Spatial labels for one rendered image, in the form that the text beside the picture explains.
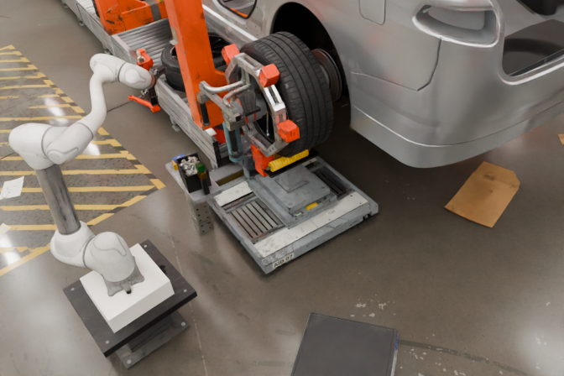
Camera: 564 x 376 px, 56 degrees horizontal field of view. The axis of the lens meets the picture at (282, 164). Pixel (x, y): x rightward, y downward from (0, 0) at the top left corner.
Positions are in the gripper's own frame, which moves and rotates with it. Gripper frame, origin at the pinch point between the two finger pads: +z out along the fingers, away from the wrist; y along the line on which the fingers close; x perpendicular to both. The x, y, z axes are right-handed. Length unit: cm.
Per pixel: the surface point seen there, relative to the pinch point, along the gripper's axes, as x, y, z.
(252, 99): 53, -16, -23
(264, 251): 93, 58, 20
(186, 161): 29.0, 33.0, 14.3
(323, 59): 71, -54, 17
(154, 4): -102, -48, 186
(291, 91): 68, -29, -22
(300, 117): 78, -20, -17
